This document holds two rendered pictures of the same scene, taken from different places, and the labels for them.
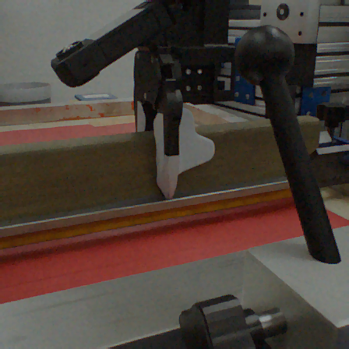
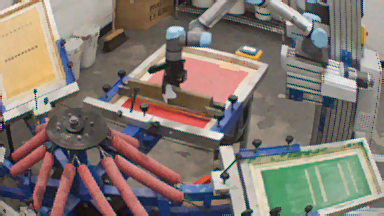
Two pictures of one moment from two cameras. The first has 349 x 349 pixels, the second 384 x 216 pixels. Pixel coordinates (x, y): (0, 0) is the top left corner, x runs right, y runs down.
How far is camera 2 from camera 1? 267 cm
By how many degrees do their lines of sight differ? 43
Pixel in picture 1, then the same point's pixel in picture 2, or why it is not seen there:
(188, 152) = (169, 94)
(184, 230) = (170, 112)
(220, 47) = (176, 75)
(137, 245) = (156, 110)
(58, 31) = not seen: outside the picture
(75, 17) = not seen: outside the picture
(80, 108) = (222, 56)
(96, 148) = (153, 86)
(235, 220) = (183, 115)
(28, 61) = not seen: outside the picture
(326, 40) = (290, 71)
